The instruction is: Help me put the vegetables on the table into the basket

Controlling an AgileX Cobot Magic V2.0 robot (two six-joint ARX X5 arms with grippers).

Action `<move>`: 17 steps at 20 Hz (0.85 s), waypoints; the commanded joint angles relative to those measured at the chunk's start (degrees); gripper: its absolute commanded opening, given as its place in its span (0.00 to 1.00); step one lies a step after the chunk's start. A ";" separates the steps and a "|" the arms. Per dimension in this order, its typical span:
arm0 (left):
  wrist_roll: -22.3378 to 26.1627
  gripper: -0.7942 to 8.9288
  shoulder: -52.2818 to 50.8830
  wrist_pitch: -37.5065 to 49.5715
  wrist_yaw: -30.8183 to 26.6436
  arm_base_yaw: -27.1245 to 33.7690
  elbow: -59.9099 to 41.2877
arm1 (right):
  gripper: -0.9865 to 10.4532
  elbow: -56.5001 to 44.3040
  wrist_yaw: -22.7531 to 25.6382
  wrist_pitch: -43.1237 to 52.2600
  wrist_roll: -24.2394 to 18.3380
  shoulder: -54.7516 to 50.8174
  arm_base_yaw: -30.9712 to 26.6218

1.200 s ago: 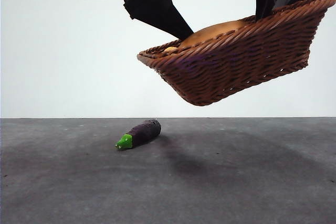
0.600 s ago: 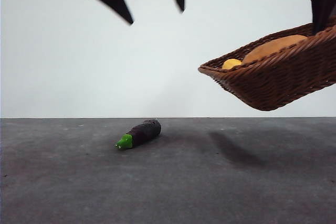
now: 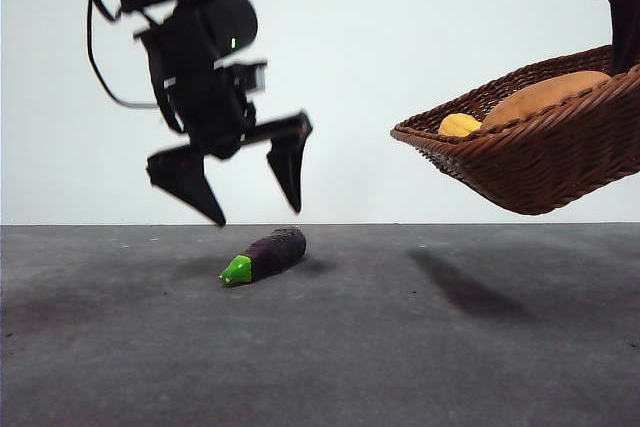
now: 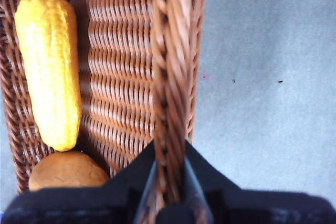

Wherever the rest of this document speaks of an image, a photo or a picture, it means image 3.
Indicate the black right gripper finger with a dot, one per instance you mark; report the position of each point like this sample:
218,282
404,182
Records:
622,17

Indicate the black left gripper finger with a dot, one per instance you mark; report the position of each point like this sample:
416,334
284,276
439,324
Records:
187,177
292,167

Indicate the purple eggplant with green stem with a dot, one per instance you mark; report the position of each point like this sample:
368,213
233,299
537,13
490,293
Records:
275,252

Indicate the brown potato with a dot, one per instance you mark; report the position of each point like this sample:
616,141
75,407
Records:
545,94

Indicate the yellow corn cob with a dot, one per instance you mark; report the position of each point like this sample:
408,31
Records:
457,125

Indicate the brown woven wicker basket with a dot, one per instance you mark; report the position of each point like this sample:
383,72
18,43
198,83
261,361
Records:
550,172

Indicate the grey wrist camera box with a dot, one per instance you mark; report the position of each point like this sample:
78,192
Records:
250,77

